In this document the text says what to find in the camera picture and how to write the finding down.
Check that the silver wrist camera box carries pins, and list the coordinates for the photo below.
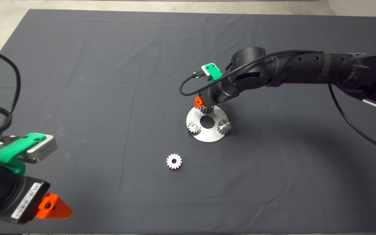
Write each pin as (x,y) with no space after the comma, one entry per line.
(203,69)
(44,148)

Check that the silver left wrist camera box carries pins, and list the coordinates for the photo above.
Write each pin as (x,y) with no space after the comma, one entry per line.
(44,148)

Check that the round metal plate with hole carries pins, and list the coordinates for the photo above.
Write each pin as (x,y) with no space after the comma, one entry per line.
(207,135)

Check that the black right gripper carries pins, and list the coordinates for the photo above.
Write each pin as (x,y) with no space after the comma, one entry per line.
(211,95)

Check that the green right camera mount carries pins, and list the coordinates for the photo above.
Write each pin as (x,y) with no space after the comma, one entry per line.
(214,74)

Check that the green left camera mount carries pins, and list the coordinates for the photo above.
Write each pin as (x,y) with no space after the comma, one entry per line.
(8,153)

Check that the larger steel gear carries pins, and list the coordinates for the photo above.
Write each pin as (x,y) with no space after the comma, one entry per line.
(206,110)

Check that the small bright steel gear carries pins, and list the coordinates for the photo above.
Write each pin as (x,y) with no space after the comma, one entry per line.
(170,161)

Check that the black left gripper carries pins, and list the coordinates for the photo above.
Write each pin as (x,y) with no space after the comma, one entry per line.
(15,191)

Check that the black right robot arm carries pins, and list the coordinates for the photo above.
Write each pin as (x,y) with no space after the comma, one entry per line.
(305,68)

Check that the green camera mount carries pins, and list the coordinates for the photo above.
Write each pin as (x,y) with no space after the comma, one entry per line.
(214,74)
(8,153)

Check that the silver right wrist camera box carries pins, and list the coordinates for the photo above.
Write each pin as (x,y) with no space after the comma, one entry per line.
(203,69)

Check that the dark grey table cloth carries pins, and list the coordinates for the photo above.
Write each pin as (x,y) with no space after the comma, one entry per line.
(109,98)

